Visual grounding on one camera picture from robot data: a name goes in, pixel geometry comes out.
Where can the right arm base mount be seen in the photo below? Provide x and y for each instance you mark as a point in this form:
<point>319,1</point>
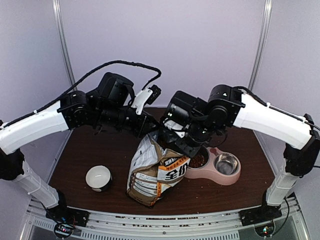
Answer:
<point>262,218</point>

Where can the brown dog food kibble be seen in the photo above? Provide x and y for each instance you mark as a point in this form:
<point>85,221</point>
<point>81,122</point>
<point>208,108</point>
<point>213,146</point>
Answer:
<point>197,161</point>

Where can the aluminium front rail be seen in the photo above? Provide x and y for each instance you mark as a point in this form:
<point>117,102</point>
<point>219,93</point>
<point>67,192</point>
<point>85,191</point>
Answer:
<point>225,225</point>

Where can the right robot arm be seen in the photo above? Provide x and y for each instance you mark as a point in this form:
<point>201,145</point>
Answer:
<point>189,123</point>

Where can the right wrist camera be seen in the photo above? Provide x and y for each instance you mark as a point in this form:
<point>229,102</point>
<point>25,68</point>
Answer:
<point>170,131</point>

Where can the pink double pet feeder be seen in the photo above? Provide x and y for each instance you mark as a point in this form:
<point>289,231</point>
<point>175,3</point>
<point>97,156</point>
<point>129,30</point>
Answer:
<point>209,172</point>

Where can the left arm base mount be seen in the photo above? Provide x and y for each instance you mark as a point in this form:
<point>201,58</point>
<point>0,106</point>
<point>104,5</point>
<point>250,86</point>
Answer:
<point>66,219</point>

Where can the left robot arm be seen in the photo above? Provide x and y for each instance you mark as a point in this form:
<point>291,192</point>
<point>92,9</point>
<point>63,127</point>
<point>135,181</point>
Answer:
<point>112,103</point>

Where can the aluminium frame post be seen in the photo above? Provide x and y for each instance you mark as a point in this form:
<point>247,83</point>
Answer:
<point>63,42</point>
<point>264,31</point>

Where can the dog food bag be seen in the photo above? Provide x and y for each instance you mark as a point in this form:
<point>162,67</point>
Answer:
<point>154,169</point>

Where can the left aluminium frame post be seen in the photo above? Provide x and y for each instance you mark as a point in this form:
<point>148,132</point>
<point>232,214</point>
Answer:
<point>63,42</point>

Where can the large steel feeder bowl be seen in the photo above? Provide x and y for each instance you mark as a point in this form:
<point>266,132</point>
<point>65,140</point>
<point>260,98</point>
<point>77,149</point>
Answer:
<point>205,153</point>

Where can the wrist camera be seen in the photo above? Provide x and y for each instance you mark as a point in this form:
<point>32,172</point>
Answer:
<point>145,97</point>
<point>170,131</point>

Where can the white ceramic bowl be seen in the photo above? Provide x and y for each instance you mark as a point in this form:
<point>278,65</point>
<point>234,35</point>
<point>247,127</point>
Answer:
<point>99,178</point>

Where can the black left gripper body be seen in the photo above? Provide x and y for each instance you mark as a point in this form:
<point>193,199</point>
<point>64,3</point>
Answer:
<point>137,129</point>

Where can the right aluminium frame post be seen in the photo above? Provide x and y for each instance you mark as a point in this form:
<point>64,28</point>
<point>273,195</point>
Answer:
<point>264,31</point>

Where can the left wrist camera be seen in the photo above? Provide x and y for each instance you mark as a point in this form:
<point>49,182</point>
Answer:
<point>145,97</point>

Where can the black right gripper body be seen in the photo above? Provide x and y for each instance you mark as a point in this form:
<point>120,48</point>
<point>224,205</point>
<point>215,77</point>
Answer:
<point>190,149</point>

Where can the small steel feeder bowl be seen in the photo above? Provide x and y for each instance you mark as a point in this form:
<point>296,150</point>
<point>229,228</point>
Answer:
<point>226,164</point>

